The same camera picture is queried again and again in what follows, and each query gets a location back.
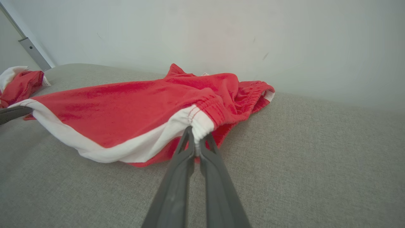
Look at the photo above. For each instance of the red shirt with white sleeves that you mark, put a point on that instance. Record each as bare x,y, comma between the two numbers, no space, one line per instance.
22,85

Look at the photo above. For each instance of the grey metal frame bar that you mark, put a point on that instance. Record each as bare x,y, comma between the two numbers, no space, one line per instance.
33,52

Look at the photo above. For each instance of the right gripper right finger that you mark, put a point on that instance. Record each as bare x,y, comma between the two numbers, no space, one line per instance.
221,199

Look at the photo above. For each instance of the red shorts with white stripe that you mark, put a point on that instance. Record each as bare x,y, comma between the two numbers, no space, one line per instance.
133,107

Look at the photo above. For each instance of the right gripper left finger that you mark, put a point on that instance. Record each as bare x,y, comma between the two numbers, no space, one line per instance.
174,196

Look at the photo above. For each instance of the grey fabric sofa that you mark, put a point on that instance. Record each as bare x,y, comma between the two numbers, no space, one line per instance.
316,158

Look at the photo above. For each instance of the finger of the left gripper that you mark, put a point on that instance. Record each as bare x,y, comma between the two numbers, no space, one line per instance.
14,113

